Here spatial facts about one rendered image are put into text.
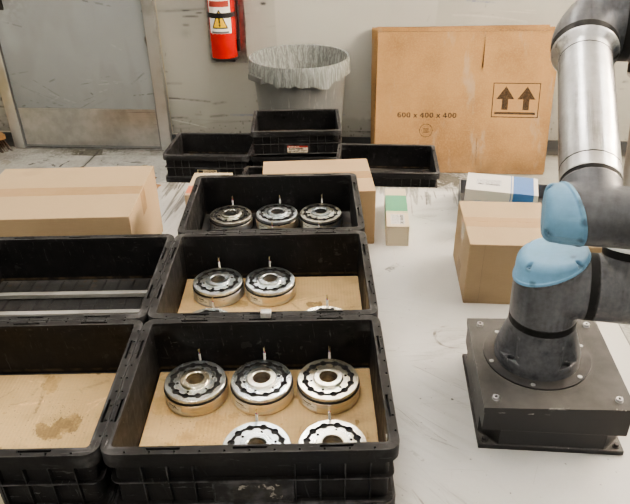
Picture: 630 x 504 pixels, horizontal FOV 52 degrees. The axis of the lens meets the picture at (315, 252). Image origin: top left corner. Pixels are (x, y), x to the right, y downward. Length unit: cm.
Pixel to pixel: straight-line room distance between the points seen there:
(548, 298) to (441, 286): 53
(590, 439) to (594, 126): 58
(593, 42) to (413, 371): 70
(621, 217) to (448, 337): 71
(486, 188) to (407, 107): 208
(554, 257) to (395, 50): 289
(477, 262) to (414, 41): 254
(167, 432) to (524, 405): 59
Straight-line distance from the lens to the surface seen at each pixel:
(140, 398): 107
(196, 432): 107
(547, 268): 111
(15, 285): 153
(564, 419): 121
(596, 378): 126
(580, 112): 93
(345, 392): 107
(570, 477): 123
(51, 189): 177
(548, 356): 120
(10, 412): 120
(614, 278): 115
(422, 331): 147
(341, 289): 135
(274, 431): 101
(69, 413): 116
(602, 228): 82
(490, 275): 154
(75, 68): 448
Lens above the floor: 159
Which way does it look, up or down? 31 degrees down
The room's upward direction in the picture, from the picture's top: 1 degrees counter-clockwise
